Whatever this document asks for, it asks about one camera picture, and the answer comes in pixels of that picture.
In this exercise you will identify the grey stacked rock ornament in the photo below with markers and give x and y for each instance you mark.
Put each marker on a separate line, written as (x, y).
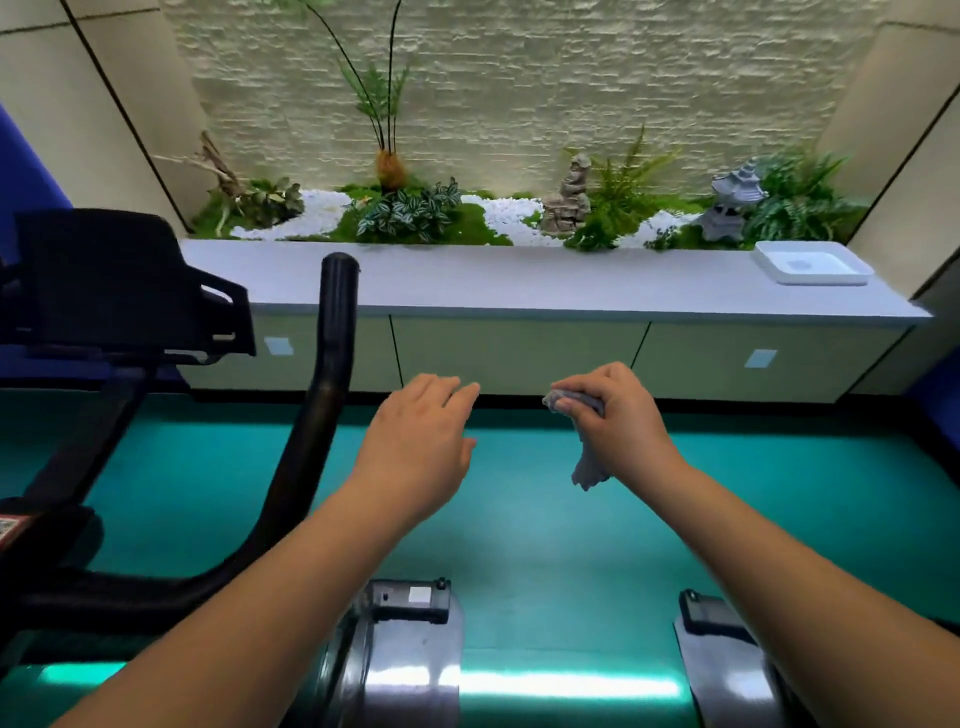
(566, 202)

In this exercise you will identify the person's right hand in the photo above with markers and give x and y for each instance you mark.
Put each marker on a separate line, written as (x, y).
(630, 435)

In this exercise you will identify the black exercise bike frame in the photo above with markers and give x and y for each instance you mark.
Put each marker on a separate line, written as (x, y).
(712, 615)
(405, 600)

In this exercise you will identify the white plastic tray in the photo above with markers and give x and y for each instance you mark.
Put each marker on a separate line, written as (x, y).
(810, 264)

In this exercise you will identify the variegated leaf plant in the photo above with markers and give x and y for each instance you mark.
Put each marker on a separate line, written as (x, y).
(405, 214)

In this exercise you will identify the blue wall pad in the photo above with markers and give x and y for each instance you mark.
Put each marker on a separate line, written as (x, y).
(22, 187)
(937, 405)

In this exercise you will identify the green moss mat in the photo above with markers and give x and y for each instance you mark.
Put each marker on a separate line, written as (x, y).
(480, 229)

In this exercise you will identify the person's left forearm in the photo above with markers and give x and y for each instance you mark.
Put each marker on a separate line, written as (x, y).
(240, 630)

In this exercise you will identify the small dark green shrub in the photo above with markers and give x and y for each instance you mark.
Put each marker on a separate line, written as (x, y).
(661, 240)
(592, 236)

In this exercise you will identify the small leafy green plant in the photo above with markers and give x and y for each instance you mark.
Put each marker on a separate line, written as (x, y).
(270, 202)

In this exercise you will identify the person's right forearm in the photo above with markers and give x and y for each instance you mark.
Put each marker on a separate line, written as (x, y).
(787, 592)

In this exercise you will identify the person's left hand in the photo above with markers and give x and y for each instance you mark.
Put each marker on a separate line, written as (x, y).
(412, 457)

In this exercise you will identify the grey stone pagoda lantern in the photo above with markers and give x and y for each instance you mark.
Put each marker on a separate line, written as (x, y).
(727, 206)

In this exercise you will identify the patch of white pebbles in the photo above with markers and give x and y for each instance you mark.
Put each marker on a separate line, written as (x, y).
(315, 214)
(660, 225)
(510, 217)

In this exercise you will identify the long cabinet with grey top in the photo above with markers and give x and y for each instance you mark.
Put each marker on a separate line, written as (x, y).
(525, 285)

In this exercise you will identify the large bushy fern plant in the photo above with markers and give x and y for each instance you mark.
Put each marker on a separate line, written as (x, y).
(802, 202)

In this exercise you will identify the grey cleaning cloth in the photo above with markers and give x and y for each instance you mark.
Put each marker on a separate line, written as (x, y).
(586, 469)

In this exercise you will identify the pale square wall socket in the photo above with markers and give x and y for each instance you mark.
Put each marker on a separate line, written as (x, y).
(279, 346)
(760, 358)

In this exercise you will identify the black exercise bike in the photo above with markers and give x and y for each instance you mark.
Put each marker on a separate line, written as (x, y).
(720, 675)
(412, 675)

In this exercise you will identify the dry brown branch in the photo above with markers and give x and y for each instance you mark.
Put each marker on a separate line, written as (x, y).
(221, 176)

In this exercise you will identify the slim green fern plant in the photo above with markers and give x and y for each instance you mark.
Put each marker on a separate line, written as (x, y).
(622, 187)

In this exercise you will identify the tall thin stemmed fern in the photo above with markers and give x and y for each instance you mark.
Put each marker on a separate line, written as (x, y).
(390, 169)

